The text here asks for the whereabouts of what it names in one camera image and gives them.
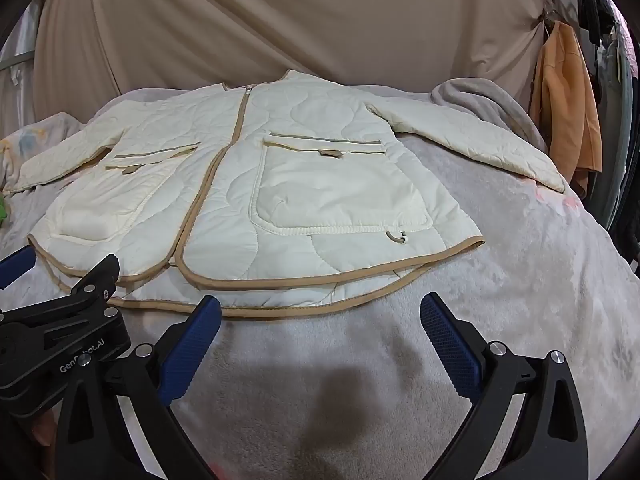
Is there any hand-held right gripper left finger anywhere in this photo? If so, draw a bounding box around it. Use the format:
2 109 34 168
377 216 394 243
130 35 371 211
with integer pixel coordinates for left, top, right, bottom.
54 295 223 480

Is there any beige curtain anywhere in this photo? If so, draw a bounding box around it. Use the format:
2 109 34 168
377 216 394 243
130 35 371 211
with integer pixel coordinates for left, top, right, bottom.
30 0 551 126

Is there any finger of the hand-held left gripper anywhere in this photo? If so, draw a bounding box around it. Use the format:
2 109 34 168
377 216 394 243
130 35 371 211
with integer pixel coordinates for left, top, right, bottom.
47 254 121 322
0 246 37 291

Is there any cream quilted jacket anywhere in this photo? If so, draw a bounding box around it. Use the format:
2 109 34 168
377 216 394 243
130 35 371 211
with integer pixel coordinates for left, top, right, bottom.
5 69 567 319

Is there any white metal rail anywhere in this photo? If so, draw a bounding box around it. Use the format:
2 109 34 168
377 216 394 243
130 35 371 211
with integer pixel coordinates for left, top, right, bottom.
0 50 36 86

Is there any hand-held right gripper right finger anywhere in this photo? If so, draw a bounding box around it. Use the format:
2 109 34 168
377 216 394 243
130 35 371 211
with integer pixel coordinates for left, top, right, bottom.
419 292 589 480

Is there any grey floral blanket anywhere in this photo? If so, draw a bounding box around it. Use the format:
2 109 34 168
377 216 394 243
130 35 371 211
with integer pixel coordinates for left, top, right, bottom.
0 77 640 480

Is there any orange hanging garment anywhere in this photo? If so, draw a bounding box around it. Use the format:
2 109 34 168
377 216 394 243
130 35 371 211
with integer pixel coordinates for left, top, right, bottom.
529 21 603 199

